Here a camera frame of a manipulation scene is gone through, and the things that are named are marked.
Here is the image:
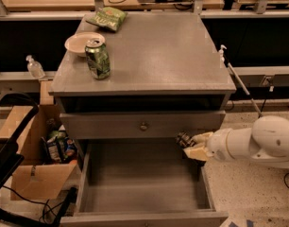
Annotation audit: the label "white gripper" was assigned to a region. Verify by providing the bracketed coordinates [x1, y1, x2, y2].
[183, 129, 233, 162]

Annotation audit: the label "black rxbar chocolate bar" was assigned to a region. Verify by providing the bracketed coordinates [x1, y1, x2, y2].
[176, 132, 196, 148]

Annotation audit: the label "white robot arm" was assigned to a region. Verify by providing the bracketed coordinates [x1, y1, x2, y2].
[176, 115, 289, 168]

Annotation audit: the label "grey upper drawer with knob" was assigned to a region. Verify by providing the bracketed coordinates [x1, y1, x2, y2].
[60, 111, 226, 140]

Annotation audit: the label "grey wooden drawer cabinet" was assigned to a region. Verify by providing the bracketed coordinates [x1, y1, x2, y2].
[50, 12, 235, 152]

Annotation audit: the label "open grey bottom drawer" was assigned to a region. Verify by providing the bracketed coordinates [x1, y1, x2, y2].
[60, 139, 228, 227]

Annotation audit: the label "white and black pole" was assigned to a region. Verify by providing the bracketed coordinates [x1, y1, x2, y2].
[227, 61, 263, 117]

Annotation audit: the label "white pump bottle right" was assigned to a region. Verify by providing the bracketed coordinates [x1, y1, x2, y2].
[218, 44, 227, 67]

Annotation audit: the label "green soda can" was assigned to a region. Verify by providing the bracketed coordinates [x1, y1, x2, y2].
[85, 38, 111, 79]

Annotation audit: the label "snack bags in box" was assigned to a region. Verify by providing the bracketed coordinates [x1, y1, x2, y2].
[42, 131, 77, 164]

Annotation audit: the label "cardboard box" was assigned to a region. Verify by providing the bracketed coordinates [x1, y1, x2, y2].
[0, 101, 77, 200]

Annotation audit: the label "green chip bag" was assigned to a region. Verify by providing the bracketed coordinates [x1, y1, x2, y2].
[86, 7, 127, 32]

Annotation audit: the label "clear sanitizer bottle left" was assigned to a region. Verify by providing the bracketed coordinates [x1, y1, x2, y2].
[25, 55, 45, 79]

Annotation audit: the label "black chair frame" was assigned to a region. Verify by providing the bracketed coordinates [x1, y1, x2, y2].
[0, 90, 39, 188]

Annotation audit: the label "black floor cable left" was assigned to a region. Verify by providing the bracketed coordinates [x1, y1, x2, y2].
[0, 184, 78, 227]

